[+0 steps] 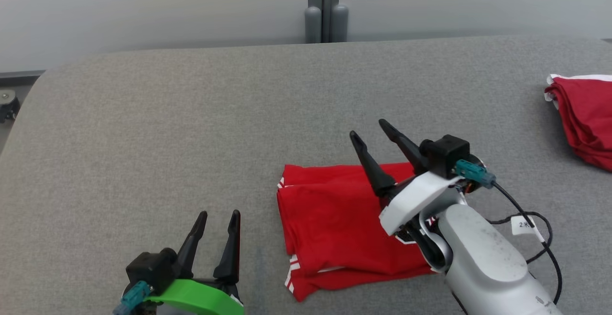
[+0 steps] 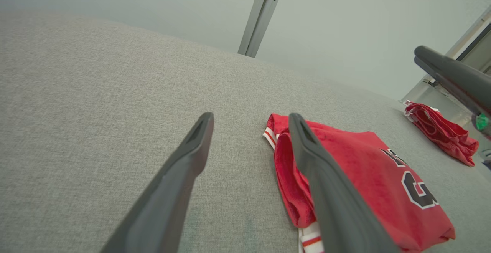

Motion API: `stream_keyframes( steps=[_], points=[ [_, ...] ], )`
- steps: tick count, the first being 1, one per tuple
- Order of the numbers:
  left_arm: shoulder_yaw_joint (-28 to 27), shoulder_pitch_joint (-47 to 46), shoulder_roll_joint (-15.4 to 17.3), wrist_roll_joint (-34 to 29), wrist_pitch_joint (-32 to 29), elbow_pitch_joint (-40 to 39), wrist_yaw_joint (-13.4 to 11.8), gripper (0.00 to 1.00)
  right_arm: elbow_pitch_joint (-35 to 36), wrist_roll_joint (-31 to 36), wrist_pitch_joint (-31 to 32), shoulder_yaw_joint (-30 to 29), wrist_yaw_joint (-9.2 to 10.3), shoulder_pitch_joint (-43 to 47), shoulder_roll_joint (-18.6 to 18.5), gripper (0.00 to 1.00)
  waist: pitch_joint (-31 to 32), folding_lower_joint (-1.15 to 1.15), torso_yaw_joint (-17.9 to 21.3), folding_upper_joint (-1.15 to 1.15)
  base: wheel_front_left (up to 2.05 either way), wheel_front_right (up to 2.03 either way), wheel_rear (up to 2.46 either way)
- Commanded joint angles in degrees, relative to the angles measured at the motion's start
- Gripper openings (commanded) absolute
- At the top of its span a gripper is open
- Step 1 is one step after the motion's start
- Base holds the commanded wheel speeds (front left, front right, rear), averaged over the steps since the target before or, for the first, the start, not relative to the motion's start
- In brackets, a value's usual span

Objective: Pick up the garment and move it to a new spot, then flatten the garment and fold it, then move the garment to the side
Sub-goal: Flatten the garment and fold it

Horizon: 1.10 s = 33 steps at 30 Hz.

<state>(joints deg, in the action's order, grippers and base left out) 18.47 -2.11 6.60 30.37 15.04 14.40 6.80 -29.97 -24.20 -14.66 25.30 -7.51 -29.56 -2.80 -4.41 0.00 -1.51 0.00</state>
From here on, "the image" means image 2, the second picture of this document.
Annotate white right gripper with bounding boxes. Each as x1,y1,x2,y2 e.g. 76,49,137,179
414,45,491,141

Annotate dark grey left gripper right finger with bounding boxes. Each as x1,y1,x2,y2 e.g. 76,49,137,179
288,112,400,253

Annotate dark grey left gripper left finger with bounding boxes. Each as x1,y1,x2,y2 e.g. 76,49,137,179
100,111,215,253

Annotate red jersey with white trim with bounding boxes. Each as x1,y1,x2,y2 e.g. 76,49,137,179
262,113,456,253

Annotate red shorts with white stripe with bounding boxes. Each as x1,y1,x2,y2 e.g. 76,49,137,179
403,100,479,167

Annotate grey partition frame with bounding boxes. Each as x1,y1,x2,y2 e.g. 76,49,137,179
398,5,491,104

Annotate grey metal partition post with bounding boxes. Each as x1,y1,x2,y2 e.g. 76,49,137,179
237,0,288,59

